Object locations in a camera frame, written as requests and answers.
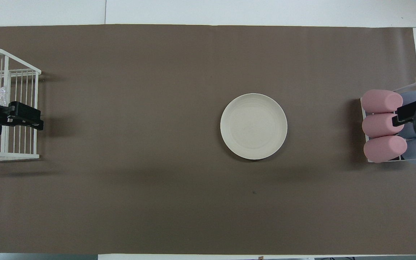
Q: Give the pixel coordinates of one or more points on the brown table mat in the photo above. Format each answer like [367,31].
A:
[157,144]

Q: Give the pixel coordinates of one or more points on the pink plastic cup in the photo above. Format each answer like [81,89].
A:
[379,125]
[385,148]
[381,101]

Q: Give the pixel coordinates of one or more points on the cream round plate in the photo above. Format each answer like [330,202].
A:
[253,126]

